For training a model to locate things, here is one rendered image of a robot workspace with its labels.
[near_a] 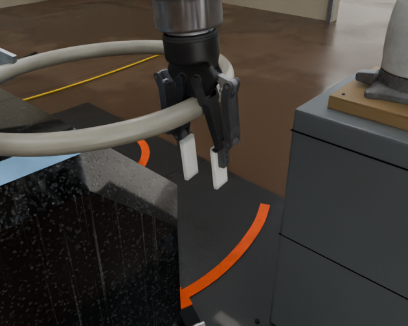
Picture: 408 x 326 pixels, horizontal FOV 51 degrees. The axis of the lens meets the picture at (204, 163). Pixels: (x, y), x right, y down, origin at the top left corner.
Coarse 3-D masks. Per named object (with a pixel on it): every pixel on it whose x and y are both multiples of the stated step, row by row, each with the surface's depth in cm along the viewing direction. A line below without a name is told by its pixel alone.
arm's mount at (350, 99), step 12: (348, 84) 110; (360, 84) 110; (336, 96) 103; (348, 96) 103; (360, 96) 103; (336, 108) 104; (348, 108) 102; (360, 108) 100; (372, 108) 98; (384, 108) 97; (396, 108) 97; (372, 120) 100; (384, 120) 98; (396, 120) 96
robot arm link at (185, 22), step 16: (160, 0) 52; (176, 0) 51; (192, 0) 51; (208, 0) 52; (160, 16) 53; (176, 16) 52; (192, 16) 52; (208, 16) 52; (176, 32) 53; (192, 32) 54
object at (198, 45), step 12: (168, 36) 55; (192, 36) 54; (204, 36) 54; (216, 36) 56; (168, 48) 56; (180, 48) 54; (192, 48) 54; (204, 48) 55; (216, 48) 56; (168, 60) 57; (180, 60) 55; (192, 60) 55; (204, 60) 55; (216, 60) 57; (168, 72) 61; (180, 72) 60; (192, 72) 58; (204, 72) 57; (216, 72) 57; (204, 84) 58; (216, 84) 59
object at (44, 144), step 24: (72, 48) 92; (96, 48) 93; (120, 48) 93; (144, 48) 92; (0, 72) 83; (24, 72) 88; (192, 96) 61; (144, 120) 55; (168, 120) 57; (0, 144) 54; (24, 144) 53; (48, 144) 53; (72, 144) 53; (96, 144) 54; (120, 144) 55
